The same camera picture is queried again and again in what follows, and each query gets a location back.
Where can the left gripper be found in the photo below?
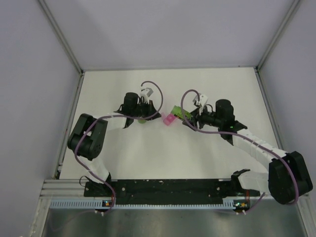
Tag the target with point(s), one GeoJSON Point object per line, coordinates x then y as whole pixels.
{"type": "Point", "coordinates": [150, 109]}

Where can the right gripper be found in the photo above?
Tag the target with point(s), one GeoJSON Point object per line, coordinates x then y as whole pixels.
{"type": "Point", "coordinates": [196, 117]}

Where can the green pill bottle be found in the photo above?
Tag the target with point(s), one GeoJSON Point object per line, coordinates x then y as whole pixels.
{"type": "Point", "coordinates": [181, 114]}

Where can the green bottle cap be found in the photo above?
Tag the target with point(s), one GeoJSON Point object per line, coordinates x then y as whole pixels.
{"type": "Point", "coordinates": [142, 121]}

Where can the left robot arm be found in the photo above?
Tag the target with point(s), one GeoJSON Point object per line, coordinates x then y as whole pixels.
{"type": "Point", "coordinates": [87, 138]}

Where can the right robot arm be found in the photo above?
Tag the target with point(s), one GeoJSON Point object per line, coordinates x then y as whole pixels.
{"type": "Point", "coordinates": [286, 176]}

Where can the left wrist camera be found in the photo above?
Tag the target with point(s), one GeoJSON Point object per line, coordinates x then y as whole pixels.
{"type": "Point", "coordinates": [146, 93]}

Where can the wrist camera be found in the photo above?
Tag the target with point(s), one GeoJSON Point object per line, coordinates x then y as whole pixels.
{"type": "Point", "coordinates": [146, 93]}
{"type": "Point", "coordinates": [200, 101]}

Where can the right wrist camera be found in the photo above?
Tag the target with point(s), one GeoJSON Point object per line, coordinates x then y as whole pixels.
{"type": "Point", "coordinates": [200, 101]}

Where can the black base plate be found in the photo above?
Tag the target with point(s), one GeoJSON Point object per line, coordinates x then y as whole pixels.
{"type": "Point", "coordinates": [167, 191]}

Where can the grey cable duct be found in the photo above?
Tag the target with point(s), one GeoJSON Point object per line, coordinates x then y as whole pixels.
{"type": "Point", "coordinates": [227, 204]}

